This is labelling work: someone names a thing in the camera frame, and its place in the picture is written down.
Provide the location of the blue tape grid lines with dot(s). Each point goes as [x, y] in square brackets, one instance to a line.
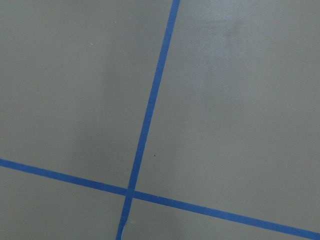
[130, 193]

